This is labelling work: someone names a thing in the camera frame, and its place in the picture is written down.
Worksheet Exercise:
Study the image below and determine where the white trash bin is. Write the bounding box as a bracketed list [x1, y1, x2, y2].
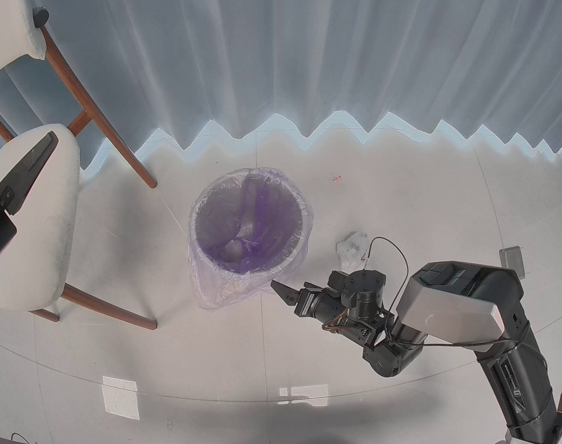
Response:
[195, 169, 307, 276]

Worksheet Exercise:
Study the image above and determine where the crumpled white wrapper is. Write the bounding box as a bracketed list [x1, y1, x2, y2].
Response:
[335, 232, 370, 272]

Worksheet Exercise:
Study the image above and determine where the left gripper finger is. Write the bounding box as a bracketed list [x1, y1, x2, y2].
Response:
[0, 131, 60, 217]

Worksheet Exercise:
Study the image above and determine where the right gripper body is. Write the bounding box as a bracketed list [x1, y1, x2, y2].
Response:
[294, 283, 352, 334]

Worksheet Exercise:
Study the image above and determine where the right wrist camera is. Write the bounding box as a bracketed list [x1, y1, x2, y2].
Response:
[326, 270, 354, 297]

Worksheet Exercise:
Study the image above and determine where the purple plastic bag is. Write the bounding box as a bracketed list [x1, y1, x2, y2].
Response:
[187, 167, 315, 312]

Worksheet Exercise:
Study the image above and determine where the white wooden chair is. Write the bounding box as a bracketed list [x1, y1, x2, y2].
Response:
[0, 0, 158, 331]

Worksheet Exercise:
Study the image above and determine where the pale blue curtain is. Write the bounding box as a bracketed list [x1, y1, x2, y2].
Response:
[0, 0, 562, 170]

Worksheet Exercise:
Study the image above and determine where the black cable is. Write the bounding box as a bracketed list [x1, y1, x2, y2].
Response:
[364, 236, 410, 304]

